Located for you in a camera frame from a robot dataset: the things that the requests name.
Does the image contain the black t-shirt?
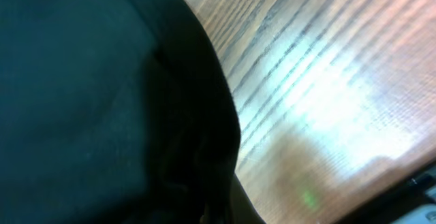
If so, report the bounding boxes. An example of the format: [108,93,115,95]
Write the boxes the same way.
[1,0,240,223]

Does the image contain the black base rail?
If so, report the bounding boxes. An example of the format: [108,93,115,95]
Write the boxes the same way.
[336,161,435,224]

